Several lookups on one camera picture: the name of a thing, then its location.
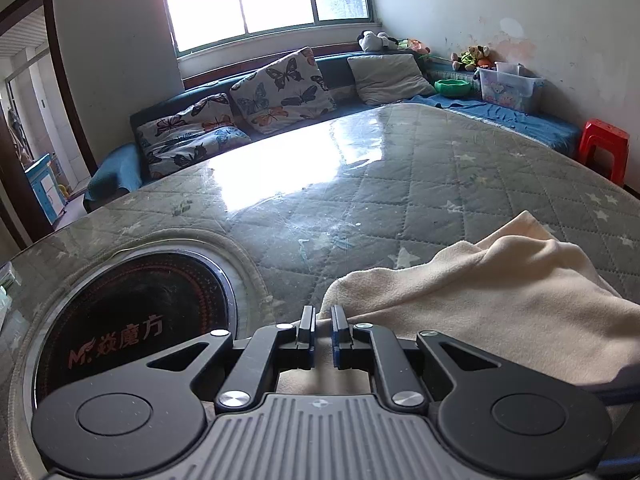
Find cream shirt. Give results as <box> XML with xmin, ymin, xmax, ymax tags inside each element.
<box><xmin>275</xmin><ymin>210</ymin><xmax>640</xmax><ymax>398</ymax></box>

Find green bowl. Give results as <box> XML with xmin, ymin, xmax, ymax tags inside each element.
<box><xmin>434</xmin><ymin>79</ymin><xmax>472</xmax><ymax>98</ymax></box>

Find brown plush toys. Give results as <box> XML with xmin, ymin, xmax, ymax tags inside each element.
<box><xmin>451</xmin><ymin>45</ymin><xmax>493</xmax><ymax>72</ymax></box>

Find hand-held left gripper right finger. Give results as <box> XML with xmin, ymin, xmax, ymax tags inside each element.
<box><xmin>332</xmin><ymin>306</ymin><xmax>501</xmax><ymax>412</ymax></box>

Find clear plastic storage box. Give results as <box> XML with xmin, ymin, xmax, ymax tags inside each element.
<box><xmin>475</xmin><ymin>61</ymin><xmax>545</xmax><ymax>113</ymax></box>

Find blue white cabinet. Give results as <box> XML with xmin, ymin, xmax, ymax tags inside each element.
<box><xmin>25</xmin><ymin>154</ymin><xmax>68</xmax><ymax>223</ymax></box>

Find white box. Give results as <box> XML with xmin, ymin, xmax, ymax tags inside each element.
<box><xmin>0</xmin><ymin>262</ymin><xmax>21</xmax><ymax>321</ymax></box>

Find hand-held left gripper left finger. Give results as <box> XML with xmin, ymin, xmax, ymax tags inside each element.
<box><xmin>145</xmin><ymin>306</ymin><xmax>316</xmax><ymax>412</ymax></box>

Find butterfly print pillow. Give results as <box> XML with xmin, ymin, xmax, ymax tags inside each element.
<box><xmin>230</xmin><ymin>46</ymin><xmax>337</xmax><ymax>136</ymax></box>
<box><xmin>135</xmin><ymin>92</ymin><xmax>251</xmax><ymax>166</ymax></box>

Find panda plush toy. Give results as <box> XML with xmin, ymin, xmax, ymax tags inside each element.
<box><xmin>357</xmin><ymin>31</ymin><xmax>401</xmax><ymax>52</ymax></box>

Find grey pillow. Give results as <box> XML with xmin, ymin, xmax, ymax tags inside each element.
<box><xmin>346</xmin><ymin>53</ymin><xmax>436</xmax><ymax>106</ymax></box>

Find brown wooden door frame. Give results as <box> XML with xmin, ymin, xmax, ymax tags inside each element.
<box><xmin>0</xmin><ymin>0</ymin><xmax>98</xmax><ymax>248</ymax></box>

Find red plastic stool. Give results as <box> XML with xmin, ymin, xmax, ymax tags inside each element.
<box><xmin>580</xmin><ymin>119</ymin><xmax>631</xmax><ymax>186</ymax></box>

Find round black induction cooker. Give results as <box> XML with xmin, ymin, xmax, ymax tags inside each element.
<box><xmin>32</xmin><ymin>247</ymin><xmax>238</xmax><ymax>411</ymax></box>

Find blue sofa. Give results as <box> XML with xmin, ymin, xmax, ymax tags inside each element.
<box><xmin>82</xmin><ymin>50</ymin><xmax>583</xmax><ymax>213</ymax></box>

